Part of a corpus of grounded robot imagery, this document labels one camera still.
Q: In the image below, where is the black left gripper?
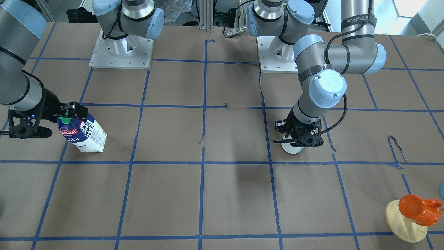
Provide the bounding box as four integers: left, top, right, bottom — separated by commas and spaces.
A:
273, 109, 324, 147

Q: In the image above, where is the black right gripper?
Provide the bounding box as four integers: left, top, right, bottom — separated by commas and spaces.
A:
0, 89, 88, 139

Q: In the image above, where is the white ribbed mug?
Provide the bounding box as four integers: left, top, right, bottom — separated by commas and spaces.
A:
281, 134, 307, 155

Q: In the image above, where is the blue white milk carton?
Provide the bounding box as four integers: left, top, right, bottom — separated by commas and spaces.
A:
57, 113, 107, 152

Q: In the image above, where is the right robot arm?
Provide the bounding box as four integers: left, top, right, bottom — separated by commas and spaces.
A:
0, 0, 164, 139

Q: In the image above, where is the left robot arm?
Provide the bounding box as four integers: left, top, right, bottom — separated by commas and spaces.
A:
246, 0, 386, 155

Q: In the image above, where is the orange mug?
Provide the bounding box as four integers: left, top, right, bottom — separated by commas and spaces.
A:
398, 194, 443, 226

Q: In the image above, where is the blue mug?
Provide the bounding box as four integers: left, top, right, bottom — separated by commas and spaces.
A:
438, 181, 444, 199

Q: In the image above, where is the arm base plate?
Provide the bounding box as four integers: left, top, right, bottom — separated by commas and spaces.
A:
89, 30, 154, 69
257, 36, 298, 73

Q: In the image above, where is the aluminium frame post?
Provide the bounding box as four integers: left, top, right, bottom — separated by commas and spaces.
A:
196, 0, 214, 33

